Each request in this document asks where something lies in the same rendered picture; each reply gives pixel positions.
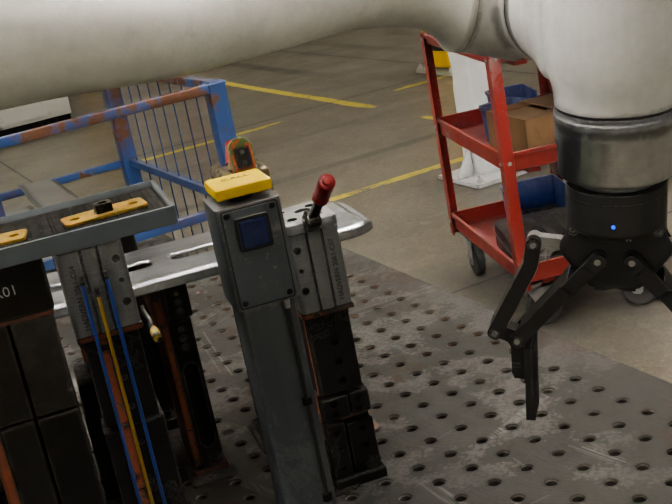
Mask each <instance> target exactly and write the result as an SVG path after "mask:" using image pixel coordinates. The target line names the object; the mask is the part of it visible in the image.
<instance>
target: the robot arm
mask: <svg viewBox="0 0 672 504"><path fill-rule="evenodd" d="M378 27H402V28H412V29H418V30H421V31H424V32H427V33H428V34H430V35H431V36H432V37H433V38H434V39H435V40H436V41H437V43H438V44H439V45H440V47H441V48H442V49H443V50H445V51H446V52H455V53H465V54H473V55H480V56H486V57H492V58H498V59H504V60H509V61H518V60H520V59H521V58H524V59H528V60H534V62H535V63H536V65H537V67H538V68H539V70H540V72H541V74H542V75H543V76H544V77H545V78H547V79H549V80H550V82H551V87H552V91H553V99H554V109H553V119H554V124H555V143H556V145H557V148H556V150H557V164H558V169H557V172H558V174H559V175H560V176H561V177H562V178H563V179H565V199H566V229H565V231H564V233H563V235H559V234H551V233H544V231H543V229H542V228H541V227H538V226H533V227H531V228H530V230H529V232H528V236H527V239H526V243H525V251H524V257H523V259H522V261H521V263H520V265H519V267H518V269H517V271H516V273H515V275H514V276H513V278H512V280H511V282H510V284H509V286H508V288H507V290H506V292H505V294H504V295H503V297H502V299H501V301H500V303H499V305H498V307H497V309H496V311H495V313H494V314H493V316H492V319H491V322H490V325H489V329H488V332H487V334H488V336H489V337H490V338H491V339H493V340H498V339H502V340H505V341H507V342H508V343H509V344H510V346H511V361H512V374H513V376H514V378H521V379H525V396H526V420H532V421H533V420H536V416H537V411H538V406H539V377H538V344H537V331H538V330H539V329H540V328H541V327H542V326H543V325H544V324H545V323H546V322H547V321H548V320H549V319H550V318H551V317H552V316H553V315H554V314H555V313H556V312H557V311H558V310H559V308H560V307H561V306H562V305H563V304H564V303H565V302H566V301H567V300H568V299H569V298H570V297H571V296H574V295H575V294H577V293H578V292H579V291H580V289H581V288H582V287H583V286H584V285H585V284H588V285H589V286H591V287H594V288H595V290H603V291H605V290H610V289H619V290H623V291H634V292H635V291H636V289H638V288H641V287H643V286H645V287H646V288H647V290H648V291H649V292H650V293H651V294H652V295H653V296H654V297H655V298H657V299H660V300H661V301H662V302H663V303H664V304H665V306H666V307H667V308H668V309H669V310H670V311H671V312H672V276H671V274H670V272H669V270H668V269H667V268H666V267H665V266H664V264H665V262H666V261H667V260H668V259H669V258H670V257H671V255H672V236H671V235H670V233H669V231H668V229H667V201H668V178H669V177H671V176H672V0H0V110H4V109H9V108H14V107H18V106H23V105H28V104H33V103H37V102H42V101H47V100H52V99H57V98H63V97H68V96H73V95H79V94H85V93H91V92H96V91H102V90H108V89H114V88H120V87H126V86H132V85H138V84H143V83H149V82H155V81H160V80H165V79H170V78H175V77H180V76H185V75H189V74H194V73H198V72H202V71H207V70H211V69H214V68H218V67H222V66H226V65H229V64H233V63H236V62H240V61H243V60H247V59H250V58H254V57H257V56H261V55H264V54H268V53H271V52H275V51H279V50H282V49H286V48H289V47H293V46H296V45H300V44H303V43H307V42H310V41H314V40H317V39H321V38H324V37H328V36H331V35H335V34H339V33H343V32H347V31H352V30H358V29H366V28H378ZM557 250H560V251H561V254H562V255H563V256H564V258H565V259H566V260H567V261H568V262H569V264H570V265H569V266H568V267H567V268H566V269H565V271H564V272H563V274H562V275H561V276H560V277H559V278H558V279H557V280H556V281H555V282H554V283H553V284H552V285H551V286H550V287H549V288H548V289H547V291H546V292H545V293H544V294H543V295H542V296H541V297H540V298H539V299H538V300H537V301H536V302H535V303H534V304H533V305H532V306H531V307H530V308H529V309H528V310H527V311H526V312H525V313H524V314H523V315H522V317H521V318H520V319H519V320H518V321H517V319H516V320H515V322H513V321H511V318H512V316H513V314H514V312H515V310H516V309H517V307H518V305H519V303H520V301H521V299H522V297H523V296H524V294H525V292H526V290H527V288H528V286H529V284H530V283H531V281H532V279H533V277H534V275H535V273H536V271H537V268H538V265H539V261H546V260H548V259H549V258H550V256H551V254H552V253H553V252H554V251H557Z"/></svg>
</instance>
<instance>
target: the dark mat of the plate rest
mask: <svg viewBox="0 0 672 504"><path fill-rule="evenodd" d="M138 197H140V198H142V199H143V200H145V201H146V202H147V203H148V206H146V207H144V208H140V209H136V210H133V211H129V212H126V213H122V214H119V215H115V216H111V217H108V218H104V219H101V220H97V221H94V222H90V223H86V224H83V225H79V226H76V227H72V228H66V227H65V226H64V225H63V224H62V223H61V219H62V218H64V217H68V216H72V215H75V214H79V213H82V212H86V211H90V210H93V205H92V203H95V202H98V201H102V200H106V199H109V200H110V201H111V202H112V204H115V203H119V202H122V201H126V200H130V199H133V198H138ZM162 207H166V204H165V203H164V202H163V200H162V199H161V198H160V197H159V196H158V194H157V193H156V192H155V191H154V189H153V188H152V187H148V188H144V189H140V190H136V191H132V192H128V193H124V194H120V195H116V196H112V197H108V198H104V199H100V200H96V201H92V202H88V203H84V204H80V205H76V206H72V207H68V208H64V209H60V210H56V211H52V212H48V213H44V214H40V215H36V216H32V217H28V218H24V219H20V220H16V221H12V222H8V223H4V224H0V234H2V233H7V232H11V231H16V230H20V229H27V231H28V233H27V236H26V239H25V240H23V241H21V242H16V243H12V244H7V245H3V246H0V249H1V248H5V247H9V246H13V245H17V244H21V243H25V242H29V241H33V240H37V239H41V238H45V237H49V236H52V235H56V234H60V233H64V232H68V231H72V230H76V229H80V228H84V227H88V226H92V225H96V224H100V223H103V222H107V221H111V220H115V219H119V218H123V217H127V216H131V215H135V214H139V213H143V212H147V211H151V210H155V209H158V208H162Z"/></svg>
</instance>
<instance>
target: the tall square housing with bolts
mask: <svg viewBox="0 0 672 504"><path fill-rule="evenodd" d="M53 258H54V262H55V265H56V269H57V273H58V276H59V280H60V284H61V287H62V291H63V295H64V298H65V302H66V305H67V309H68V313H69V316H70V320H71V324H72V327H73V330H74V333H75V336H76V340H77V344H78V345H82V344H83V347H84V351H85V354H86V358H87V362H88V365H89V369H90V373H91V376H92V380H93V384H94V387H95V391H96V395H97V398H98V402H99V406H100V407H99V408H97V412H98V415H99V419H100V423H101V426H102V430H103V434H104V437H105V441H106V445H107V448H108V452H109V456H110V459H111V463H112V466H113V470H114V474H115V477H116V481H117V485H118V488H119V492H120V496H121V499H122V503H123V504H191V502H190V501H188V502H186V498H185V494H184V490H183V487H182V483H181V479H180V475H179V471H178V467H177V463H176V459H175V455H174V451H173V447H172V443H171V439H170V435H169V432H168V428H167V424H166V420H165V416H164V413H163V411H162V408H161V406H160V404H159V401H158V399H157V397H156V394H155V391H154V387H153V383H152V379H151V376H150V372H149V368H148V364H147V360H146V356H145V352H144V348H143V344H142V340H141V336H140V332H139V328H142V327H143V322H142V320H141V318H140V314H139V310H138V306H137V303H136V299H135V295H134V291H133V287H132V283H131V279H130V275H129V271H128V267H127V263H126V259H125V255H124V251H123V247H122V244H121V240H120V238H119V239H115V240H111V241H107V242H103V243H99V244H96V245H92V246H88V247H84V248H80V249H76V250H72V251H69V252H65V253H61V254H57V255H53Z"/></svg>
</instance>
